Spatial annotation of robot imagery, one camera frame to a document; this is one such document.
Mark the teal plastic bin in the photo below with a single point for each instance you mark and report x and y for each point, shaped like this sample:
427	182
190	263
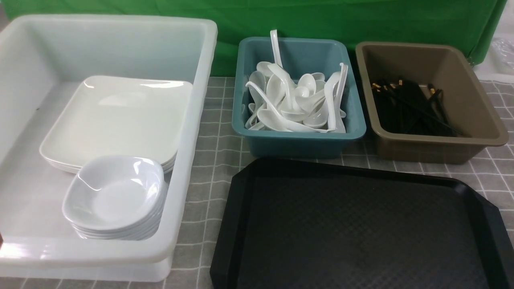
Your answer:
299	56

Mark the grey checked tablecloth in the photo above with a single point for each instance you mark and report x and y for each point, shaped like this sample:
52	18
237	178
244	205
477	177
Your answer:
213	160

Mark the large white plastic tub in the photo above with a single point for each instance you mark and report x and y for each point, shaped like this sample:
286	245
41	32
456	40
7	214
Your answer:
44	58

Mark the green backdrop cloth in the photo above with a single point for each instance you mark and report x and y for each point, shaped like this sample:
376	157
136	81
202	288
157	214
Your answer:
467	25

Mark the brown plastic bin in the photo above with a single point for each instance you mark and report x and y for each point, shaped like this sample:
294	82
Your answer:
466	103

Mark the stack of white square plates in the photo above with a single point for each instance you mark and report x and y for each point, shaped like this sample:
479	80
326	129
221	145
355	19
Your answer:
60	165

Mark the black chopsticks pile in bin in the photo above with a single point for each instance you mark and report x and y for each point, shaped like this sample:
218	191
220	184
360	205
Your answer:
404	108

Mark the large white square plate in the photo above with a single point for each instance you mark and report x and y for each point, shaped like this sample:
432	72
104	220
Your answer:
110	115

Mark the black plastic serving tray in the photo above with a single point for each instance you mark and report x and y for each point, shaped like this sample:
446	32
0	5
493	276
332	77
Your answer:
291	224

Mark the stack of small white dishes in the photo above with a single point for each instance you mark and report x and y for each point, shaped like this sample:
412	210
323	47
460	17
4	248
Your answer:
116	198

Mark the pile of white soup spoons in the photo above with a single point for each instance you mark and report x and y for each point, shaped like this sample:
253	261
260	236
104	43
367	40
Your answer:
312	104

